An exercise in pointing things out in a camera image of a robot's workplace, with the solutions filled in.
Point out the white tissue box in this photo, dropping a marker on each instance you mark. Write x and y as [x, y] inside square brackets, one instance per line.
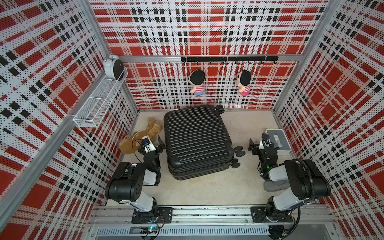
[280, 140]

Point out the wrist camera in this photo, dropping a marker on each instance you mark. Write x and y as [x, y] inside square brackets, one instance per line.
[146, 145]
[265, 142]

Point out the white alarm clock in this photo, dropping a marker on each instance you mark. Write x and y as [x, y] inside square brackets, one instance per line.
[113, 67]

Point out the hanging doll blue shorts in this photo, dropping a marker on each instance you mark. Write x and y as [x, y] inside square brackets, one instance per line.
[197, 79]

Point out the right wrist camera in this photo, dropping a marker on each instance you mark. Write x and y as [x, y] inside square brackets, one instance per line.
[265, 142]

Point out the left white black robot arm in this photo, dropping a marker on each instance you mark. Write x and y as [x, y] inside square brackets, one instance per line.
[127, 182]

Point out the hanging doll pink shorts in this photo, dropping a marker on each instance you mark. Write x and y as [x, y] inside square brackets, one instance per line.
[243, 82]

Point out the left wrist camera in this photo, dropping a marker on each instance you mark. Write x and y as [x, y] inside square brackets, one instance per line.
[146, 145]

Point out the black wall hook rail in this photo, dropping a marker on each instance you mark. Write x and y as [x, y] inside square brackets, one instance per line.
[260, 59]

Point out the black ribbed hard-shell suitcase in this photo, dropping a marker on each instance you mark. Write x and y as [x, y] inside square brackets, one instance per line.
[197, 142]

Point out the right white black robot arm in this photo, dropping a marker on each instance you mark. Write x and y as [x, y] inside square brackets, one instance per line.
[300, 180]

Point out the brown teddy bear plush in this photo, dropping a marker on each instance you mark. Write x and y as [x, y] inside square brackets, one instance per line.
[130, 144]

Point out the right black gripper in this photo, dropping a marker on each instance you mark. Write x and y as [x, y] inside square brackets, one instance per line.
[259, 150]

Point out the grey cloth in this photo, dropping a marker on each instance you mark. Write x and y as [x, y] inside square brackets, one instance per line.
[274, 186]

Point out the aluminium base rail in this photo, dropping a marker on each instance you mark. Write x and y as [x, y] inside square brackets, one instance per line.
[314, 222]

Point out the white wire mesh shelf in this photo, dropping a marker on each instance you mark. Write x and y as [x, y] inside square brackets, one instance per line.
[93, 111]

